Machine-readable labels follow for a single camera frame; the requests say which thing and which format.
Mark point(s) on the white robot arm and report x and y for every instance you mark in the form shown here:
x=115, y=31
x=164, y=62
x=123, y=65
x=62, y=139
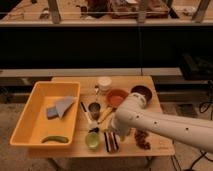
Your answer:
x=131, y=113

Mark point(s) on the white paper cup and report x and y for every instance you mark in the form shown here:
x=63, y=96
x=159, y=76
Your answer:
x=104, y=84

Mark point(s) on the small metal cup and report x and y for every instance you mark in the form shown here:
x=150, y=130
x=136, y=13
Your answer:
x=94, y=109

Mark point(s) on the green plastic cup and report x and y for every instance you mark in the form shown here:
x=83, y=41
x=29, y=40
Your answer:
x=92, y=140

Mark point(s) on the metal spoon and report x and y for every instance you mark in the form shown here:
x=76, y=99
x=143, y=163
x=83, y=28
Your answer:
x=96, y=92

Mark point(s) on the wooden table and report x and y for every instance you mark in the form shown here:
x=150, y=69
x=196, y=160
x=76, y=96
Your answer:
x=160, y=146

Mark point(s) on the dark red bowl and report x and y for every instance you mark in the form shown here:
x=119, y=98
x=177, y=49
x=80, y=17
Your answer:
x=143, y=90

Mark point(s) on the grey folded cloth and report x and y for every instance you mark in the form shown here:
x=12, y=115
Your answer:
x=63, y=104

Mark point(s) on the brown grape bunch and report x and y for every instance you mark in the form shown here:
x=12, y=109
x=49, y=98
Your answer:
x=140, y=138

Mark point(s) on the blue sponge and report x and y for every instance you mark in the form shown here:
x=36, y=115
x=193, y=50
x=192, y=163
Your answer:
x=51, y=112

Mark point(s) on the green cucumber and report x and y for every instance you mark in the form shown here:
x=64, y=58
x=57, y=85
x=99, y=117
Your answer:
x=60, y=139

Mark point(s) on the yellow plastic bin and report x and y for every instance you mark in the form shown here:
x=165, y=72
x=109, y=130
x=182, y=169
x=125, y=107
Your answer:
x=33, y=124

